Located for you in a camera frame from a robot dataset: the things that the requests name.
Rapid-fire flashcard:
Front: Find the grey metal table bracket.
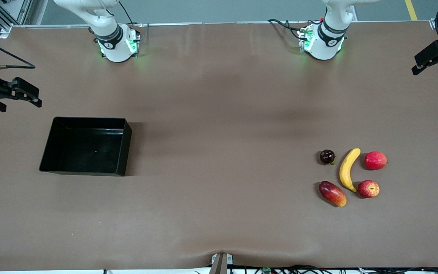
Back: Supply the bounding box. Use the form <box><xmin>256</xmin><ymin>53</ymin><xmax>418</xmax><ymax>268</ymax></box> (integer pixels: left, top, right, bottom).
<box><xmin>209</xmin><ymin>252</ymin><xmax>234</xmax><ymax>274</ymax></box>

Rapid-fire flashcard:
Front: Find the red yellow mango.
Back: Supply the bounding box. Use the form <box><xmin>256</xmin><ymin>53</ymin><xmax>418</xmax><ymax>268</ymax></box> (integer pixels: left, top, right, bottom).
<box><xmin>319</xmin><ymin>181</ymin><xmax>347</xmax><ymax>207</ymax></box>

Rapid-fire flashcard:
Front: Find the red yellow apple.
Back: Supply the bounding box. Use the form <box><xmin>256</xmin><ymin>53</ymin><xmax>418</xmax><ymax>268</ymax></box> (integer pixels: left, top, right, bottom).
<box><xmin>357</xmin><ymin>180</ymin><xmax>380</xmax><ymax>199</ymax></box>

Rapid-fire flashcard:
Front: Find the brown table mat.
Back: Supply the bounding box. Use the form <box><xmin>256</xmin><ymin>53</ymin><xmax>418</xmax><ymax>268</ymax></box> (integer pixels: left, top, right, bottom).
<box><xmin>0</xmin><ymin>21</ymin><xmax>438</xmax><ymax>271</ymax></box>

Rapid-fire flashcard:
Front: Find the dark purple mangosteen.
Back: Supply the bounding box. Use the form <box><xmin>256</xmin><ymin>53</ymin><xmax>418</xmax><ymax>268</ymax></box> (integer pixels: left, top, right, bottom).
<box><xmin>320</xmin><ymin>149</ymin><xmax>336</xmax><ymax>165</ymax></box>

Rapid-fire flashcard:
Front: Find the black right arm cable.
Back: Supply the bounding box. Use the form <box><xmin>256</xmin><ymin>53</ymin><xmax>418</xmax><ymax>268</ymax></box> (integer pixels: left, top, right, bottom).
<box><xmin>0</xmin><ymin>32</ymin><xmax>36</xmax><ymax>72</ymax></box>

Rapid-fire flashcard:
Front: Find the yellow banana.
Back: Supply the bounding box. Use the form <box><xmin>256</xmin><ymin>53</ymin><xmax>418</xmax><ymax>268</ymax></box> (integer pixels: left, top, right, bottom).
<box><xmin>339</xmin><ymin>148</ymin><xmax>362</xmax><ymax>193</ymax></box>

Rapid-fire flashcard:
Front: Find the black plastic box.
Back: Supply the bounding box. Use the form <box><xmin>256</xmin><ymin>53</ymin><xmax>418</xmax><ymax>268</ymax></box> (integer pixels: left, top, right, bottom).
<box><xmin>39</xmin><ymin>116</ymin><xmax>133</xmax><ymax>177</ymax></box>

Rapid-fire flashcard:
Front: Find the black base cable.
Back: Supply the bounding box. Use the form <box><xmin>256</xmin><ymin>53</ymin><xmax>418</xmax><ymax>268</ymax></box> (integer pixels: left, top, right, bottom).
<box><xmin>267</xmin><ymin>18</ymin><xmax>305</xmax><ymax>40</ymax></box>
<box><xmin>118</xmin><ymin>0</ymin><xmax>149</xmax><ymax>27</ymax></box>

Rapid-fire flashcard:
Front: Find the red round peach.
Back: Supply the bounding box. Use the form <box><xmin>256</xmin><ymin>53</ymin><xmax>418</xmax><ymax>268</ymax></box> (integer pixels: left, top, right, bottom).
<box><xmin>364</xmin><ymin>151</ymin><xmax>388</xmax><ymax>170</ymax></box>

